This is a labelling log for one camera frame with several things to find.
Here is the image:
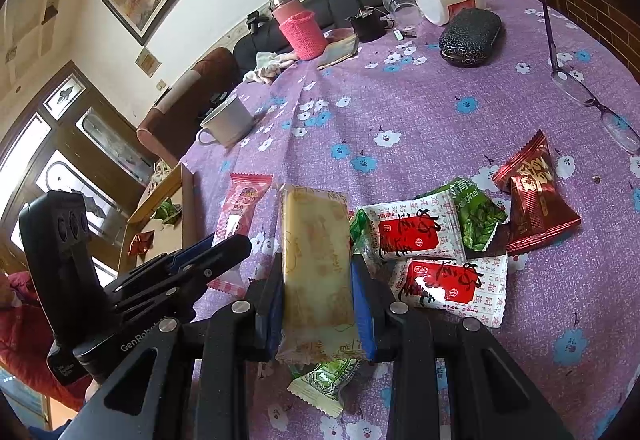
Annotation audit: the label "pink knit-sleeved thermos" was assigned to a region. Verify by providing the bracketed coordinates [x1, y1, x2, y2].
[267, 0, 328, 61]

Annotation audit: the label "cardboard box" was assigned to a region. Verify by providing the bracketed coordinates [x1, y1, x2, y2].
[117, 162, 201, 281]

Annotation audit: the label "brown armchair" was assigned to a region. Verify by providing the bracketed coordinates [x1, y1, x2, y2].
[136, 47, 241, 165]

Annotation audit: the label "small black pouch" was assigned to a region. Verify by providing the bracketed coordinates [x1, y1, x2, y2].
[348, 7, 388, 43]

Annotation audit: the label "purple eyeglasses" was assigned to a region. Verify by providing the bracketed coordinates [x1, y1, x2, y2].
[540, 0, 640, 155]

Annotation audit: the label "long pink snack packet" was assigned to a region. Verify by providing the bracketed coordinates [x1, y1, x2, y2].
[207, 172, 275, 295]

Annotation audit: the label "black glasses case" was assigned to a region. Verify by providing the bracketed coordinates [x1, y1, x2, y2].
[438, 8, 502, 67]

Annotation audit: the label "green pea snack packet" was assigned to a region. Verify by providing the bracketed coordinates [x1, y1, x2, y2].
[415, 177, 508, 253]

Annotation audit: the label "green white striped packet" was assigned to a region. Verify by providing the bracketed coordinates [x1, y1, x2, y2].
[287, 357, 362, 420]

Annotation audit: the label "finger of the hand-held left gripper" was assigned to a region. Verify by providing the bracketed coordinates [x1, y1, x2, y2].
[102, 236, 217, 293]
[107, 234, 252, 325]

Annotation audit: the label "brown wooden cabinet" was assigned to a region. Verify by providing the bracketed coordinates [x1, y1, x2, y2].
[505, 0, 640, 85]

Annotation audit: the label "white mug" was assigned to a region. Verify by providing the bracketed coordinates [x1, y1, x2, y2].
[196, 94, 255, 148]

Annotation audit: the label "yellow biscuit packet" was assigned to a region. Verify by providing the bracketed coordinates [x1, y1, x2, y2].
[275, 184, 373, 366]

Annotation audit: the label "small green snack packet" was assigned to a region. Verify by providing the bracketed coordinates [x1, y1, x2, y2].
[348, 209, 381, 271]

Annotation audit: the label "white cloth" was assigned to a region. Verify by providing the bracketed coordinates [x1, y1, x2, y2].
[243, 50, 296, 85]

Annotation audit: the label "crumpled green packet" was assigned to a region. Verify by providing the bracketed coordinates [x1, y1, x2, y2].
[152, 201, 181, 223]

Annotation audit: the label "purple floral tablecloth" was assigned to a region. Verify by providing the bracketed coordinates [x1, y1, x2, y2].
[180, 0, 640, 440]

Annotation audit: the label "crumpled dark red packet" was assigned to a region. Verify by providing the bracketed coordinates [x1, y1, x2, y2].
[127, 230, 156, 257]

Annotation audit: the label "wooden glass-panel door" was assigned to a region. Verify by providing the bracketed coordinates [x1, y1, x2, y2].
[0, 60, 156, 271]

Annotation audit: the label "dark red foil packet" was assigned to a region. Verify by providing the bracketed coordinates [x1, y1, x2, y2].
[505, 175, 583, 255]
[492, 130, 558, 193]

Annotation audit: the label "black leather sofa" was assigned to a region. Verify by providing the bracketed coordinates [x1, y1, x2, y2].
[232, 0, 516, 70]

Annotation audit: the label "white red snack packet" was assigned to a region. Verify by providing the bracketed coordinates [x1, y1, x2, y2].
[357, 200, 468, 263]
[390, 254, 510, 328]

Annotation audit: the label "clear plastic cup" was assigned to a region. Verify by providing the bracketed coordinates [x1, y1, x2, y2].
[382, 0, 423, 29]

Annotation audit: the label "small wall plaque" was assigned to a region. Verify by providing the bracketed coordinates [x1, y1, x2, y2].
[135, 47, 162, 78]

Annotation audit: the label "folded cloth pouch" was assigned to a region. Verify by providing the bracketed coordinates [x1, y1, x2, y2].
[316, 34, 360, 70]

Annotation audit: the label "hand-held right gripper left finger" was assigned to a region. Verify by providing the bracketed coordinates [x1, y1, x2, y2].
[60, 252, 286, 440]

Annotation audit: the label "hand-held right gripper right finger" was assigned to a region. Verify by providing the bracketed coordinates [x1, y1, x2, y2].
[350, 254, 576, 440]

